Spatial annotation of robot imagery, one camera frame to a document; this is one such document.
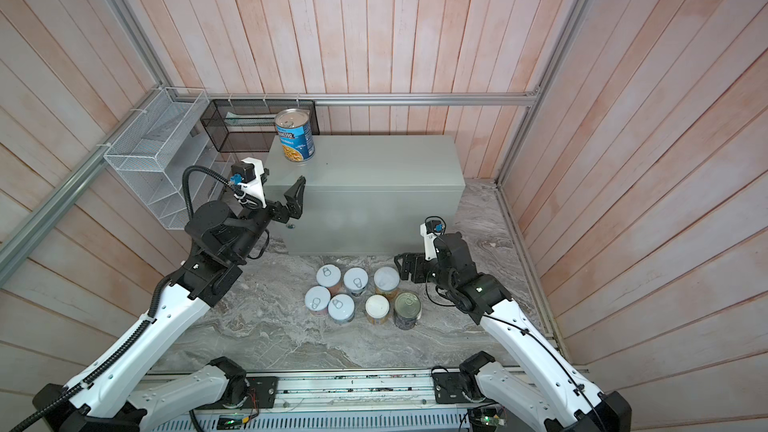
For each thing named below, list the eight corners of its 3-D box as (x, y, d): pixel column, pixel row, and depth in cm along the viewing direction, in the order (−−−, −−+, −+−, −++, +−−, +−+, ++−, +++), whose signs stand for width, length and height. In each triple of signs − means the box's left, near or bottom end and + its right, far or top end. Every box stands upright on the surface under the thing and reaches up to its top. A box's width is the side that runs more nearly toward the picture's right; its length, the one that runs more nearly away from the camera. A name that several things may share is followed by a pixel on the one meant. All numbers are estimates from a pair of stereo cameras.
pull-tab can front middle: (329, 325, 86) (326, 318, 81) (331, 301, 90) (329, 293, 86) (354, 325, 86) (352, 318, 81) (355, 301, 90) (354, 293, 86)
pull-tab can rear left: (317, 296, 91) (314, 289, 87) (320, 272, 96) (318, 264, 92) (340, 296, 91) (338, 289, 87) (342, 272, 96) (340, 264, 92)
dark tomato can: (394, 330, 85) (396, 318, 77) (393, 307, 90) (395, 292, 81) (418, 330, 85) (422, 318, 77) (416, 307, 90) (420, 292, 81)
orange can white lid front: (365, 324, 86) (365, 316, 81) (366, 303, 90) (365, 294, 85) (389, 324, 86) (389, 316, 81) (388, 303, 90) (389, 294, 85)
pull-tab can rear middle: (342, 290, 92) (340, 282, 88) (352, 272, 96) (350, 264, 92) (361, 298, 91) (360, 291, 86) (370, 280, 94) (370, 272, 90)
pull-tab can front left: (306, 317, 88) (302, 310, 83) (310, 294, 93) (306, 285, 88) (330, 317, 88) (327, 310, 83) (332, 294, 93) (330, 285, 88)
